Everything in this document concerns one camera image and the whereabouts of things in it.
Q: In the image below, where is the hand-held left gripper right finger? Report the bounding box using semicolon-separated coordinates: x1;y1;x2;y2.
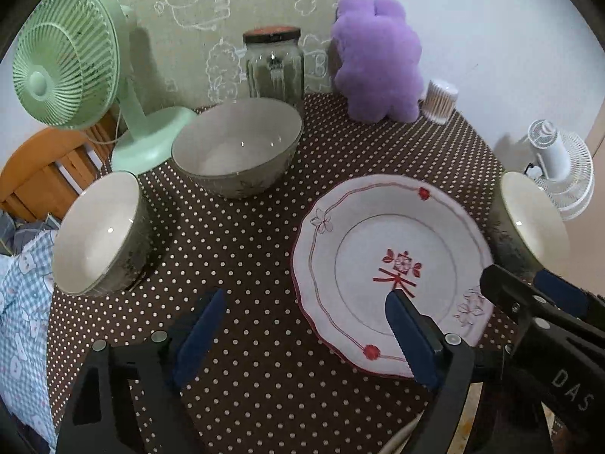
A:
384;288;478;454

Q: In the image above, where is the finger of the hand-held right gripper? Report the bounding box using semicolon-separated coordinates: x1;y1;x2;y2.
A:
534;269;605;336
479;264;563;336

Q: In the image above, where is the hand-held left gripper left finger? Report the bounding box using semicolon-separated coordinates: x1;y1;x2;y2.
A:
56;288;228;454

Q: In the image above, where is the small grey ceramic bowl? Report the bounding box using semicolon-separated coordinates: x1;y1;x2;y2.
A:
489;171;572;285
51;171;153;298

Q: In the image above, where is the white floral scalloped plate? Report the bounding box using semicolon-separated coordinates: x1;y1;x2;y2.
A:
290;173;495;379

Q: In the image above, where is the large grey ceramic bowl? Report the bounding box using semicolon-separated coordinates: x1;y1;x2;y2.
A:
171;98;304;199

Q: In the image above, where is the brown polka dot tablecloth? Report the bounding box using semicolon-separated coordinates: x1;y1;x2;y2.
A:
46;92;521;454

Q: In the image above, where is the white clip fan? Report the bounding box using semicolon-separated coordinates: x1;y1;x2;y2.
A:
522;118;595;221

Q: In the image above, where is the blue checked blanket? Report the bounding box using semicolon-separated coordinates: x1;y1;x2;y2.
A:
0;213;60;445

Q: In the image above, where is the cotton swab container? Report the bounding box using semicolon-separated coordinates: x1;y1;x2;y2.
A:
420;79;460;125

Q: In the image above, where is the grey cloth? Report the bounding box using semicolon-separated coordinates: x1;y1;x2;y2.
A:
0;210;57;256

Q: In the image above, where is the wooden chair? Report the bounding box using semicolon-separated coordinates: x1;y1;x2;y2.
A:
0;113;119;223

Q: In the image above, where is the purple plush toy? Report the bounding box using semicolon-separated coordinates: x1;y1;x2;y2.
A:
329;0;425;123

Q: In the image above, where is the glass jar with dark lid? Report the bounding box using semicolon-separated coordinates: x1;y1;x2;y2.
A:
242;25;306;109

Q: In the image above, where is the green desk fan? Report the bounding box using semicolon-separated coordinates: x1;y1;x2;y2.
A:
12;0;198;175

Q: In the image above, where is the green patterned wall mat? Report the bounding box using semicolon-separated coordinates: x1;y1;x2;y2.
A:
117;0;398;109

